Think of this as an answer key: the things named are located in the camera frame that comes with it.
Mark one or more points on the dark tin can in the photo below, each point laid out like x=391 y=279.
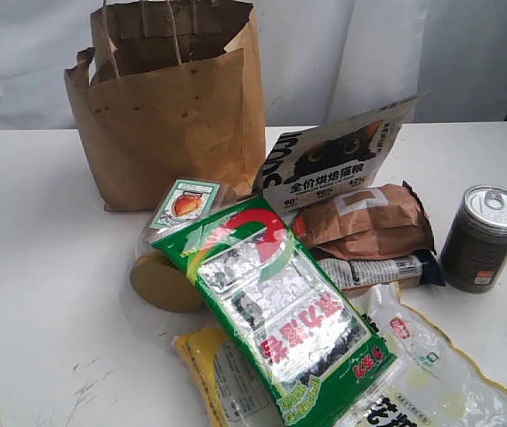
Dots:
x=475 y=250

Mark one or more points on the green seaweed snack package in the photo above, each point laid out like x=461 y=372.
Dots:
x=314 y=351

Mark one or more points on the small brown paper pouch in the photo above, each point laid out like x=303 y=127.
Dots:
x=370 y=224

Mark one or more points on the black cat food pouch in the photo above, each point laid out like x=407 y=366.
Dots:
x=310 y=165

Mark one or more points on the clear white plastic food package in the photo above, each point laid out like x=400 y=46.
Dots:
x=437 y=383

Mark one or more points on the white backdrop curtain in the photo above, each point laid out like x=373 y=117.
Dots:
x=321 y=60

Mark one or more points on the yellow plastic snack packet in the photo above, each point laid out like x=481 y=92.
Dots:
x=232 y=392

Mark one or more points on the brown paper bag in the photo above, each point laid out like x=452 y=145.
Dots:
x=169 y=89

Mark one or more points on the dark blue snack packet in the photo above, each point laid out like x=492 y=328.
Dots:
x=418 y=268

